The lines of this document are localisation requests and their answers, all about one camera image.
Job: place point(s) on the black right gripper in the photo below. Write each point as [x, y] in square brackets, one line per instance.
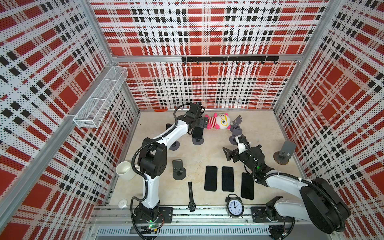
[235, 153]

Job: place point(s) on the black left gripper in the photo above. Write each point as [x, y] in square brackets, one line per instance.
[203, 122]

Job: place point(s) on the black phone purple case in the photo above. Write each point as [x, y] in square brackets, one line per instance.
[211, 177]

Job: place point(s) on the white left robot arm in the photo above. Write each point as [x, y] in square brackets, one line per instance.
[152, 155]

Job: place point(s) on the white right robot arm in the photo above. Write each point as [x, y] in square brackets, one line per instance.
[316, 201]

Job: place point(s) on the grey phone stand middle back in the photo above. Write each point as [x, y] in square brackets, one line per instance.
[198, 142]

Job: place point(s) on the grey phone stand far right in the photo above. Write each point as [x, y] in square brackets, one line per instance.
[284, 155]

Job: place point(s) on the grey phone stand centre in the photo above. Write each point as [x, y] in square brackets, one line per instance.
[236, 131]

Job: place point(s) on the grey phone stand back left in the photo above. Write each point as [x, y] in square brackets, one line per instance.
[175, 146]

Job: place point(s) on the grey phone stand front left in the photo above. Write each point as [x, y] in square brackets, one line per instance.
[179, 172]

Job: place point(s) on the pink striped plush toy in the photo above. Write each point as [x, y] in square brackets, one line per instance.
[219, 121]

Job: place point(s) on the black alarm clock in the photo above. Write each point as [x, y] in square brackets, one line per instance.
[234, 206]

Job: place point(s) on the black wrist watch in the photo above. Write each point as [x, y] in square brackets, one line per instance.
[192, 204]

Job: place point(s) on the white cup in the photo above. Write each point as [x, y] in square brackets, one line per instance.
[125, 171]

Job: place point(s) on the white round puck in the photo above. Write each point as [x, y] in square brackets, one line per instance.
[123, 203]

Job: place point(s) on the black wall hook rail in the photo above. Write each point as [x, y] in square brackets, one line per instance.
[260, 59]

